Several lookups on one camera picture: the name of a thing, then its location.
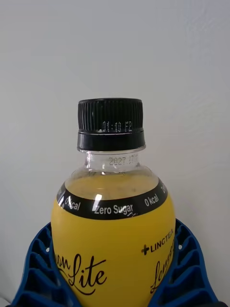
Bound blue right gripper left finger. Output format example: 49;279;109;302
9;222;75;307

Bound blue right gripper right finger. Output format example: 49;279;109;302
148;218;220;307

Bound yellow bottle with black cap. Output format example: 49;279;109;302
50;97;177;307

